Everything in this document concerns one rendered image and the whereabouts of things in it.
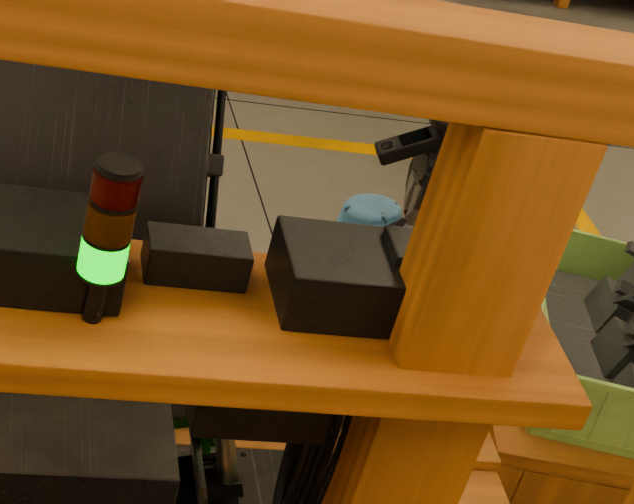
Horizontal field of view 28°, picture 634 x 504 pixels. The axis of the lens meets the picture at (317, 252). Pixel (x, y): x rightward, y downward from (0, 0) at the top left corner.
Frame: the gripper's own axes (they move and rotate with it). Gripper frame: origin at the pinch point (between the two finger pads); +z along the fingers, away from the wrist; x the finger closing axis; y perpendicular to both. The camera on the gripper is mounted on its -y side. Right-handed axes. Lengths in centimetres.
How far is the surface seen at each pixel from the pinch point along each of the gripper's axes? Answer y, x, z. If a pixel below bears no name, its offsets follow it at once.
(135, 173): -60, -72, -44
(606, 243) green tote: 76, 55, 34
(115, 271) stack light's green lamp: -60, -72, -33
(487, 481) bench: 23, -22, 41
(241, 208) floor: 25, 208, 129
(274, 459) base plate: -18.4, -21.6, 39.3
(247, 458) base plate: -23, -22, 39
